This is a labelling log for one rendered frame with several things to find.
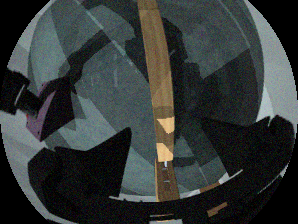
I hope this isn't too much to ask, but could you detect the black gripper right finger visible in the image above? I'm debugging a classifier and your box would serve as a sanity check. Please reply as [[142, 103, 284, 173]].
[[201, 116, 270, 177]]

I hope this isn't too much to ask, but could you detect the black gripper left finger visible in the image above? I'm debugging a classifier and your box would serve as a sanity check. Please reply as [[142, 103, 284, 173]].
[[55, 127, 132, 197]]

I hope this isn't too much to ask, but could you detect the wooden post with slot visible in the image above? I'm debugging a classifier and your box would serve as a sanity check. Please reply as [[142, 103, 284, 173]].
[[154, 159, 180, 201]]

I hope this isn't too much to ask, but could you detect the light wooden board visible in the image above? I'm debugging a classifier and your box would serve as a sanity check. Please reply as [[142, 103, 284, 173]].
[[137, 0, 174, 167]]

